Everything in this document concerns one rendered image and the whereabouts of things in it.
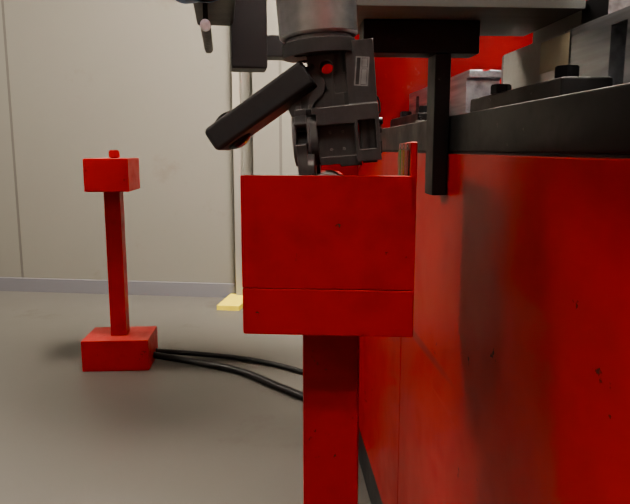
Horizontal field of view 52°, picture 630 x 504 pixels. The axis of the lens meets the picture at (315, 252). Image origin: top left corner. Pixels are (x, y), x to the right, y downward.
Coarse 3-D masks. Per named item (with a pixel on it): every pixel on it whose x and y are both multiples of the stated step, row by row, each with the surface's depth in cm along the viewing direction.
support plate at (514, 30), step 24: (360, 0) 71; (384, 0) 71; (408, 0) 71; (432, 0) 71; (456, 0) 71; (480, 0) 72; (504, 0) 72; (528, 0) 72; (552, 0) 72; (576, 0) 72; (480, 24) 82; (504, 24) 82; (528, 24) 82
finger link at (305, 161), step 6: (300, 132) 60; (306, 132) 60; (300, 138) 60; (306, 138) 60; (300, 144) 58; (306, 144) 58; (300, 150) 58; (306, 150) 58; (300, 156) 58; (306, 156) 58; (312, 156) 59; (300, 162) 58; (306, 162) 58; (312, 162) 58; (300, 168) 58; (306, 168) 58; (312, 168) 58; (300, 174) 58; (306, 174) 58; (312, 174) 58
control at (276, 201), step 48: (288, 192) 58; (336, 192) 58; (384, 192) 58; (288, 240) 59; (336, 240) 59; (384, 240) 58; (288, 288) 60; (336, 288) 59; (384, 288) 59; (384, 336) 60
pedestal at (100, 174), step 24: (96, 168) 231; (120, 168) 232; (120, 192) 241; (120, 216) 242; (120, 240) 243; (120, 264) 244; (120, 288) 246; (120, 312) 247; (96, 336) 247; (120, 336) 247; (144, 336) 247; (96, 360) 242; (120, 360) 243; (144, 360) 244
